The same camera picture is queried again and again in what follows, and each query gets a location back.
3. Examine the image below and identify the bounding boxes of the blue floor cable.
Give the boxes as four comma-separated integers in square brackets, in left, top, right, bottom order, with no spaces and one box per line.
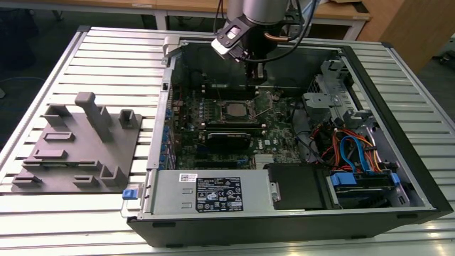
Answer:
[0,76,49,83]

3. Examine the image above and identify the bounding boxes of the black wire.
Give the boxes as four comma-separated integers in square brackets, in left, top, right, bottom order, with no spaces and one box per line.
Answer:
[289,102,322,163]

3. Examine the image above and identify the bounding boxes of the metal disk bay cage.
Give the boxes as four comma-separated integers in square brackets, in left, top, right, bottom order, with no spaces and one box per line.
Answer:
[300,60,380,134]

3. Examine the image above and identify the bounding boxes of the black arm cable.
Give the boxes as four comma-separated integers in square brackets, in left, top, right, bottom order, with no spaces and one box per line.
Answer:
[244,0,317,64]

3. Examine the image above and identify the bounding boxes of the wooden desk white frame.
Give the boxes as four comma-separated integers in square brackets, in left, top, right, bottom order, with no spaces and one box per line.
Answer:
[0,0,168,30]
[156,0,372,41]

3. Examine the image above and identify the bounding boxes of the black PC case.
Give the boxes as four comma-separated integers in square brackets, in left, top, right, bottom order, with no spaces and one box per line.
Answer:
[119,36,453,249]

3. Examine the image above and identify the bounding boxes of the black RAM slot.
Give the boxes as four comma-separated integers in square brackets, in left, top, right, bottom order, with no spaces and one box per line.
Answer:
[204,90,257,99]
[204,84,257,93]
[205,127,266,134]
[205,122,266,129]

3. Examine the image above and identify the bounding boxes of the silver CPU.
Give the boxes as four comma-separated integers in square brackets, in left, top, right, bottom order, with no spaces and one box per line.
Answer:
[225,103,252,119]

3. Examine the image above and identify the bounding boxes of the blue wire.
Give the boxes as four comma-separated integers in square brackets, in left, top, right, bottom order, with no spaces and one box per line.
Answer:
[338,135,376,177]

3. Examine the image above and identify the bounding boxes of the CPU socket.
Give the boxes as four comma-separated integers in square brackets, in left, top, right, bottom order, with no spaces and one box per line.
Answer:
[218,100,258,125]

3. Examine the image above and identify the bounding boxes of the wooden cabinet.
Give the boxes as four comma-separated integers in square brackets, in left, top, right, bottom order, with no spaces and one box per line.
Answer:
[356,0,455,74]

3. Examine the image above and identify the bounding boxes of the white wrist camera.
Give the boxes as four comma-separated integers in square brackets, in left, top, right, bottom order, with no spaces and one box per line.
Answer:
[210,17,252,62]

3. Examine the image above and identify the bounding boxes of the grey power supply unit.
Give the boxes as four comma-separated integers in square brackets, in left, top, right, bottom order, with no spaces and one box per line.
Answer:
[150,169,276,215]

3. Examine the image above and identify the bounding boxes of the green motherboard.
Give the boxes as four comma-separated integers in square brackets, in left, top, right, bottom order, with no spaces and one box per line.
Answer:
[169,85,309,170]

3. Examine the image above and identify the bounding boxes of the small silver heatsink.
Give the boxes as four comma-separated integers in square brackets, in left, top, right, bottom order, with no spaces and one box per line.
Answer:
[253,153,276,164]

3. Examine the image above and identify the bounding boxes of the black graphics card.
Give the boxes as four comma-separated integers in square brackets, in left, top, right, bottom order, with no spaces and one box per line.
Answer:
[205,132,253,153]

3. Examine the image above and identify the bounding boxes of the grey parts rack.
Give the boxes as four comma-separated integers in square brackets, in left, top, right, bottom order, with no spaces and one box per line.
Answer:
[9,91,143,193]

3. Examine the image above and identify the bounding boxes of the metal socket cover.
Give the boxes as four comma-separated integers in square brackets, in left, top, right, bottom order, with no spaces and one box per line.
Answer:
[252,90,277,121]

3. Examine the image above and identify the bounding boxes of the black plastic drive cover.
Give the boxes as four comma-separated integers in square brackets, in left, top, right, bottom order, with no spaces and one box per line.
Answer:
[264,163,334,211]

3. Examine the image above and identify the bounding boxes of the orange wire bundle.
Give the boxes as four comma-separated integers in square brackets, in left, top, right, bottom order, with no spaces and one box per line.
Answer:
[354,135,390,174]

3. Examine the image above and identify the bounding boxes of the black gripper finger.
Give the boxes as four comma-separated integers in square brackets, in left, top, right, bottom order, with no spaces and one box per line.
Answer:
[244,62,257,86]
[254,62,268,87]

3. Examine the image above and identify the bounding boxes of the hard disk in blue carrier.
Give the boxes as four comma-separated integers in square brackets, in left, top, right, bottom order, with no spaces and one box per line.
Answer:
[328,170,398,210]

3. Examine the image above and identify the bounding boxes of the red wire bundle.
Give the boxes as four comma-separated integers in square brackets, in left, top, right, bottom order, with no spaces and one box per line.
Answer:
[318,127,344,169]

